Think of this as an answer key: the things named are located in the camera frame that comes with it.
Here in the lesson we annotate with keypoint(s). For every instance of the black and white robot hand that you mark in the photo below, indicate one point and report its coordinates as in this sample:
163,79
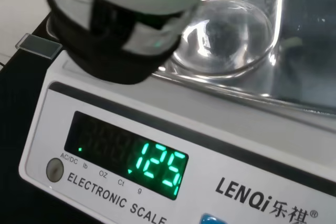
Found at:
110,37

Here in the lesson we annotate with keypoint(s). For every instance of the white electronic balance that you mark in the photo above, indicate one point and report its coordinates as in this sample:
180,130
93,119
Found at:
199,142

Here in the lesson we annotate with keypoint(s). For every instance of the clear plastic label holder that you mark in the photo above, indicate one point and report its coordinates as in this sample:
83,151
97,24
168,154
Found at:
36,46

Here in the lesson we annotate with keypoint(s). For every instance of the black bench cloth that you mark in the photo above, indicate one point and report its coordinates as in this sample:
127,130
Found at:
21,82

